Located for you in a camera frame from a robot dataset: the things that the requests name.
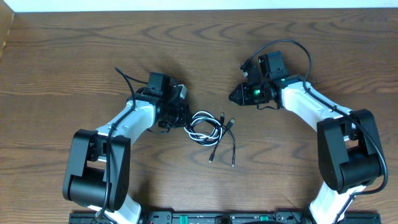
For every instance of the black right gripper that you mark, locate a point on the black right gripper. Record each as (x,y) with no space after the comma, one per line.
(242,99)

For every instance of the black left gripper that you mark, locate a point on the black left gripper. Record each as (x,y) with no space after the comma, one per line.
(183,121)

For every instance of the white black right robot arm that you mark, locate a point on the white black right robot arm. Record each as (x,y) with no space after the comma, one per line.
(350,156)

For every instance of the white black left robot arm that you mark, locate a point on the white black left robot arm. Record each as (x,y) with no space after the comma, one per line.
(97,174)

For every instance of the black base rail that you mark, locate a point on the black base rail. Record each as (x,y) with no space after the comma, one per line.
(280,216)

